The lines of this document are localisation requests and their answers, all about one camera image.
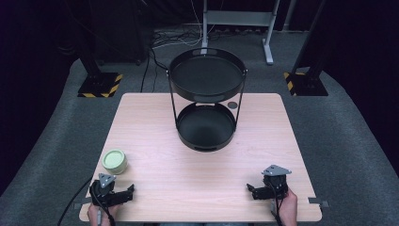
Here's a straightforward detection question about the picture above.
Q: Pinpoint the dark cabinet on wheels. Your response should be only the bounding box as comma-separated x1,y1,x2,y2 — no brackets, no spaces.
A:
90,0,149,66

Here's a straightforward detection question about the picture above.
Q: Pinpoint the grey metal stand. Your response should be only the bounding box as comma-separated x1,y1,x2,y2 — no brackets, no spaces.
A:
200,0,282,66

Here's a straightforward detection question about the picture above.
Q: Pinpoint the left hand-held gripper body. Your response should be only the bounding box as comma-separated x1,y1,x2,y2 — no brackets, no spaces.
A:
88,172,129,208

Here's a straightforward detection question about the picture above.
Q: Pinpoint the grey table bracket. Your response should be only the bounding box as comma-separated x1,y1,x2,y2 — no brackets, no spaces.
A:
72,197,92,210
308,196,330,209

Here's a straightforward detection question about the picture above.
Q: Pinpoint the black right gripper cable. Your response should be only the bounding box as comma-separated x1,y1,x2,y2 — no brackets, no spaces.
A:
268,181,285,226

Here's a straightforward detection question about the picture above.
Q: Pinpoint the person's right hand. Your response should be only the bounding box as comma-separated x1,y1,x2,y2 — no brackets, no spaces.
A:
277,187,298,226

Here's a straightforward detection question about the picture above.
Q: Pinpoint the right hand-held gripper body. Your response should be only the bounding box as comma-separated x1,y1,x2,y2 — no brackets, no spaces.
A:
261,164,293,201

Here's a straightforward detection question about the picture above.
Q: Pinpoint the pale green round jar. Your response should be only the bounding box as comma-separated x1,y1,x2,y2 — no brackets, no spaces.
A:
101,149,129,176

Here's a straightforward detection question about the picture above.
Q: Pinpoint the person's left hand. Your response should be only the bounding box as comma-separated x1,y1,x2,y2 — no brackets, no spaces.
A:
87,202,122,226

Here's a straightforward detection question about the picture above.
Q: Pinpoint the white floor cable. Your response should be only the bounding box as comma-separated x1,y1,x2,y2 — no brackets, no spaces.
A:
153,0,217,50

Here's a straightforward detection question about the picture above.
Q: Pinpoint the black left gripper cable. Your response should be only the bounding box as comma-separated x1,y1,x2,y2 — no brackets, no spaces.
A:
56,175,117,226

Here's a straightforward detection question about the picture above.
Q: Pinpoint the black stand with striped base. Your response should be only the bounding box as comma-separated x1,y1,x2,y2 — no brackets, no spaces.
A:
64,0,124,99
283,0,329,97

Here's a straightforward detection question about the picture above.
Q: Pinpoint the black two-tier round rack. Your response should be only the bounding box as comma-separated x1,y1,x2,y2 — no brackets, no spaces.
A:
166,47,248,153

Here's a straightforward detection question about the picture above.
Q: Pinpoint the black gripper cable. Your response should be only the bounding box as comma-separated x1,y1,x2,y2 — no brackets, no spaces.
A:
268,181,285,226
56,175,117,226

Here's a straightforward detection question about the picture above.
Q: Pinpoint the black floor cable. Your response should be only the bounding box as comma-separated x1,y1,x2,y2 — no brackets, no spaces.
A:
139,29,205,93

